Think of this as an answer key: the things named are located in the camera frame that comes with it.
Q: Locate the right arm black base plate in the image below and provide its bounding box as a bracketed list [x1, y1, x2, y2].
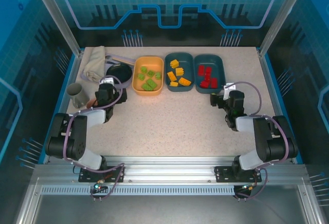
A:
[214, 166, 262, 183]

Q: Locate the aluminium lower frame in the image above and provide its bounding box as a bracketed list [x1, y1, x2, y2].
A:
[15, 177, 329, 224]

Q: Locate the small circuit board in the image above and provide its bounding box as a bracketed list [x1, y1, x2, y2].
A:
[94, 181, 107, 193]
[240, 182, 258, 191]

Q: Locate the black frying pan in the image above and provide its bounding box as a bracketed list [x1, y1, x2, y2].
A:
[105, 63, 134, 88]

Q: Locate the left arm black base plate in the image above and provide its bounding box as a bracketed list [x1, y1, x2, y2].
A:
[78, 166, 126, 183]

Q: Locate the aluminium frame post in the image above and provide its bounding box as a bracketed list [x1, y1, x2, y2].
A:
[258, 0, 306, 58]
[29, 0, 83, 58]

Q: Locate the gray mug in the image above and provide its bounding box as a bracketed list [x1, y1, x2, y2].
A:
[67, 82, 90, 109]

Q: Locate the teal plastic container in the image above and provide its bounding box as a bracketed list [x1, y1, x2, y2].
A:
[164, 51, 195, 93]
[194, 54, 227, 94]

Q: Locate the orange plastic container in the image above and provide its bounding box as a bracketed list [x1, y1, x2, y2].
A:
[132, 55, 165, 97]

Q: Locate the aluminium front rail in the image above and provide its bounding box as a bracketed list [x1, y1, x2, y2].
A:
[33, 156, 306, 182]

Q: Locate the lavender plastic tray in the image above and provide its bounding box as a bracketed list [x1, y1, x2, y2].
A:
[81, 53, 136, 81]

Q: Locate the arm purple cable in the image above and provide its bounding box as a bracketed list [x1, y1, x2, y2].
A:
[226, 81, 299, 201]
[63, 76, 126, 201]

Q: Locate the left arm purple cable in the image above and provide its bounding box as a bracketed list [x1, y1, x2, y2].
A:
[63, 76, 126, 201]

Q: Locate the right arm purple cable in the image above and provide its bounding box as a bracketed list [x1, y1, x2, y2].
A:
[226, 81, 299, 201]

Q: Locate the beige cloth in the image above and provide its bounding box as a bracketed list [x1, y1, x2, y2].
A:
[84, 46, 106, 83]

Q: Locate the slotted white cable duct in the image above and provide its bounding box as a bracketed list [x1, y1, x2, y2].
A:
[40, 185, 236, 196]

